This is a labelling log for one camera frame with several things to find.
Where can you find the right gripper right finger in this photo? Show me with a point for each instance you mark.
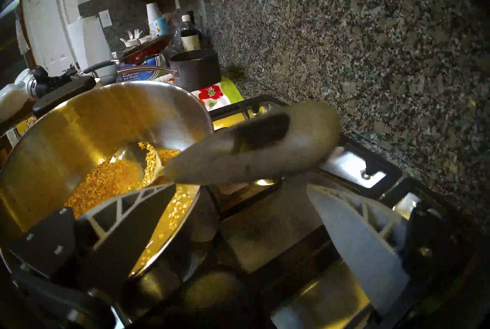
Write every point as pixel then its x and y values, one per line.
pixel 360 251

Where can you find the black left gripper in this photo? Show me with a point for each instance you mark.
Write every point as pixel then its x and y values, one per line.
pixel 57 85

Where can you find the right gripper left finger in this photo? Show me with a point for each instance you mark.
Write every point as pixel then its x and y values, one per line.
pixel 126 232

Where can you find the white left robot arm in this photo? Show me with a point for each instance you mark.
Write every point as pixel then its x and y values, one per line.
pixel 13 98

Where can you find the stainless steel pot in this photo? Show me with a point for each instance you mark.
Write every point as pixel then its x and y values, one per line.
pixel 57 163

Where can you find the white paper towel roll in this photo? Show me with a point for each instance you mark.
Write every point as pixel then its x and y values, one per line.
pixel 92 45

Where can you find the white hanging cloth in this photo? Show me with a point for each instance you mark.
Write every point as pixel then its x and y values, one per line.
pixel 22 35

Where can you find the white panel door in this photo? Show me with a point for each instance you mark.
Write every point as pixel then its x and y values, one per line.
pixel 46 6

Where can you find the blue aluminium foil box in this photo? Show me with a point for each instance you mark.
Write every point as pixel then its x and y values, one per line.
pixel 139 73

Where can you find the white utensil mug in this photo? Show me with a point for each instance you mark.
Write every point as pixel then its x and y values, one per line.
pixel 131 41
pixel 145 39

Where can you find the stainless gas cooktop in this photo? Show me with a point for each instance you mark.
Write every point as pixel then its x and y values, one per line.
pixel 268 225

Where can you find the red frying pan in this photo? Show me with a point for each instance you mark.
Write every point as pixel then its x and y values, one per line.
pixel 147 49

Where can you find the blue patterned paper cup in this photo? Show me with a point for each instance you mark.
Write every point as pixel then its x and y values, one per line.
pixel 160 27

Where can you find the stack of white paper cups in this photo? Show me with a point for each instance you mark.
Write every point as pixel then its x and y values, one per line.
pixel 153 12

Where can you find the white-capped labelled glass bottle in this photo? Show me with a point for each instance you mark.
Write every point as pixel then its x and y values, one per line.
pixel 190 39

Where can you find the small dark saucepan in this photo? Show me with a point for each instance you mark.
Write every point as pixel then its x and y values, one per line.
pixel 199 67

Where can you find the dark-capped glass bottle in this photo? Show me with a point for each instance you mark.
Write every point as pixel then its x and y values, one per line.
pixel 193 18

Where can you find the floral kitchen towel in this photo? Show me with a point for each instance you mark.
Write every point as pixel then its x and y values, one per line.
pixel 218 96

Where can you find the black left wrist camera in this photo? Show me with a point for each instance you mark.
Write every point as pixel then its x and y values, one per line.
pixel 40 73

